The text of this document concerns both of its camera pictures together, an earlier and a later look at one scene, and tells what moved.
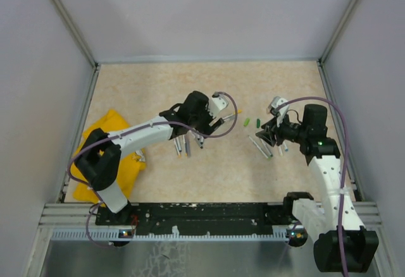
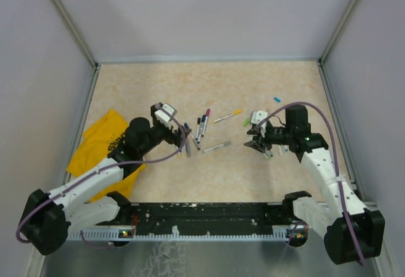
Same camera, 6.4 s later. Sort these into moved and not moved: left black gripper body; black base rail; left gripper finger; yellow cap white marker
Moved: left gripper finger; left black gripper body
Not moved: black base rail; yellow cap white marker
